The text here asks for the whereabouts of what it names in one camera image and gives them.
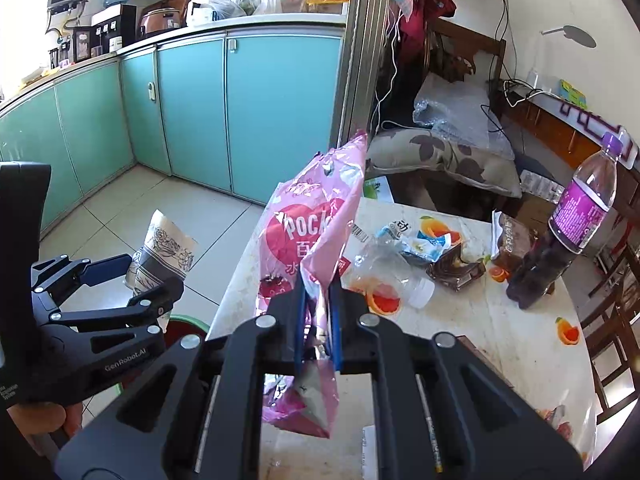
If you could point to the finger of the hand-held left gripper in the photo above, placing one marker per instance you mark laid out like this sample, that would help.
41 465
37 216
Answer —
107 267
165 287

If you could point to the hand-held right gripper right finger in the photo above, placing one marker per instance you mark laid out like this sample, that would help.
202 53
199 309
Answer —
334 325

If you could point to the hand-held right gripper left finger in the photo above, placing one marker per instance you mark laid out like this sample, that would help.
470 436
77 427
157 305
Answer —
300 320

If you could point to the patterned paper bag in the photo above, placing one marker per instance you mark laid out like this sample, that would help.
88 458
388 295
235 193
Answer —
165 245

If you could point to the green plastic bin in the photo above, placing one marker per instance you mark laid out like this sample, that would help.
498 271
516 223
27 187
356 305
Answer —
190 332

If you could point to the pink snack bag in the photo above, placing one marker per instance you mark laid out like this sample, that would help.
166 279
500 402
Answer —
300 230

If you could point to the person's left hand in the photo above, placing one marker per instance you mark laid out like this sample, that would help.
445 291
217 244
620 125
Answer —
37 420

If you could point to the crushed clear plastic bottle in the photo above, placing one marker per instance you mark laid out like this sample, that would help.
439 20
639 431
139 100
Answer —
385 270

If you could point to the blue white crumpled wrapper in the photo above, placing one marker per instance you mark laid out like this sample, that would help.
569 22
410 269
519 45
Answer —
420 247

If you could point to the brown crumpled wrapper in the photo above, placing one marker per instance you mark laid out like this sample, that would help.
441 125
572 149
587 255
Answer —
457 272

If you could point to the white green paper box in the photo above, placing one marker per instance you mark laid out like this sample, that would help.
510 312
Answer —
377 189

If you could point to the fruit print tablecloth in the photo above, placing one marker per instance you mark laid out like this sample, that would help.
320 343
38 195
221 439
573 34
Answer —
500 320

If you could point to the brown snack packet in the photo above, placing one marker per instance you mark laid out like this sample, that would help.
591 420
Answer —
515 240

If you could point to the floral cushion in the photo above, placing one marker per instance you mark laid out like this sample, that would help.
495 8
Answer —
450 155

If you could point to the teal kitchen cabinets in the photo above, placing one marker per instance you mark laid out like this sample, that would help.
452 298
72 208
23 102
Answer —
280 110

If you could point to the black water dispenser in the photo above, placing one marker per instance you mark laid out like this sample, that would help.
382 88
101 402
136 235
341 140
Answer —
122 25

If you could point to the brown rice cooker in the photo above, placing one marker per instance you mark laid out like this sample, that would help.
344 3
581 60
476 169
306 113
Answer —
160 20

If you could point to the silver blister pack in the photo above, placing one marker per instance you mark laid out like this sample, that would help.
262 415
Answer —
540 185

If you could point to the bubble wrap sheet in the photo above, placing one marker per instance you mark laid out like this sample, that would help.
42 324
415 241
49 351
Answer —
460 105

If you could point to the dark wooden chair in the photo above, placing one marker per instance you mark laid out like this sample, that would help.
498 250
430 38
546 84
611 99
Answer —
607 320

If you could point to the purple label drink bottle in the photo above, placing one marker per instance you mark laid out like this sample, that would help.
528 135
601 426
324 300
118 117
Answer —
580 200

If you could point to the white kitchen appliance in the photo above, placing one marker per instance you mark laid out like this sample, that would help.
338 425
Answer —
205 2

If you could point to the wooden side cabinet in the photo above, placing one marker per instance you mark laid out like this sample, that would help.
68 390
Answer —
555 130

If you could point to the red hanging garment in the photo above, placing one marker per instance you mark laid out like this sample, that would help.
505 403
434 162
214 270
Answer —
437 0

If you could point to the metal door frame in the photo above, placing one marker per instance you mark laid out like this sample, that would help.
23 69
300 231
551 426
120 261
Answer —
360 60

